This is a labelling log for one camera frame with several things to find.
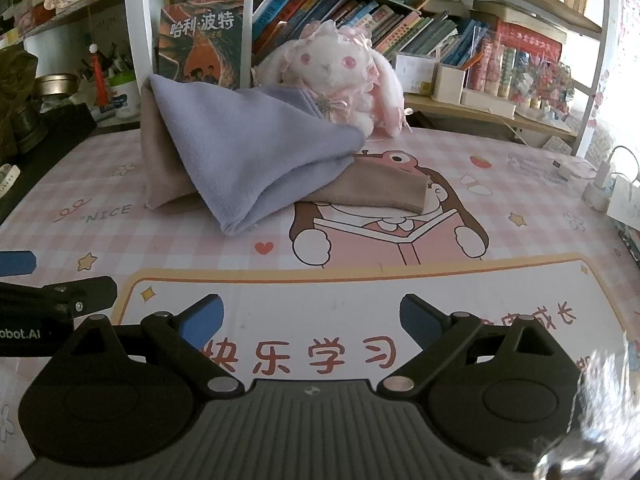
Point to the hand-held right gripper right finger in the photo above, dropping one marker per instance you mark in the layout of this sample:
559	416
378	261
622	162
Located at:
420	322

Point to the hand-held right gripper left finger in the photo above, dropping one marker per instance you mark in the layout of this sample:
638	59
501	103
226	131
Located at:
202	325

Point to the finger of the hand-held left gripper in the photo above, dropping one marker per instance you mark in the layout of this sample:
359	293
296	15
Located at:
17	264
95	292

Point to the lavender and beige sweater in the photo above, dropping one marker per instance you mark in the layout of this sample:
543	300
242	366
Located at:
250	150

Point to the white wrist watch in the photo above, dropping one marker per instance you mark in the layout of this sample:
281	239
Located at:
7	180

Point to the pink checked printed desk mat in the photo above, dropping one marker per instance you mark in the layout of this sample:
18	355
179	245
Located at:
525	240

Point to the dark olive bag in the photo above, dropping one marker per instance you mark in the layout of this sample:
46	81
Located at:
17	105

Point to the round metal tin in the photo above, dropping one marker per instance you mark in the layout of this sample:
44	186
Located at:
55	87

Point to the white cup with green rim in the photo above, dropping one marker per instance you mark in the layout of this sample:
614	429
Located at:
126	97

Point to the white power adapter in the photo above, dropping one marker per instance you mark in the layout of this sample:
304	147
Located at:
572	170

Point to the white charger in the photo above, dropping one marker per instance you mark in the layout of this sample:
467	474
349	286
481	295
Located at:
597	192

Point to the flat white box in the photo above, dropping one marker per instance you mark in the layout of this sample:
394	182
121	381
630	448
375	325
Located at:
487	104

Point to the white paper card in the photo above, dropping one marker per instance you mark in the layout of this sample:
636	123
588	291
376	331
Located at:
625	202

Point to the small white box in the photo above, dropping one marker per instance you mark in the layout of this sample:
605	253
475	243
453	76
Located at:
448	82

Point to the large dark illustrated book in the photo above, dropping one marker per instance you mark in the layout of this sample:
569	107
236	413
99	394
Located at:
200	35

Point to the white pink plush bunny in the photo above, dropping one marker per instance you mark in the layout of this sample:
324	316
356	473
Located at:
325	60

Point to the red patterned box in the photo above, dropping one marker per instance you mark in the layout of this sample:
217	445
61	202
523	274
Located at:
530	40

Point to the row of upright books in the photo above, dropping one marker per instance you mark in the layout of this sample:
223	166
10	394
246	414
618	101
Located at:
390	20

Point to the white metal shelf frame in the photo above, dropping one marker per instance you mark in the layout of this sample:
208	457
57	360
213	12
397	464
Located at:
134	10

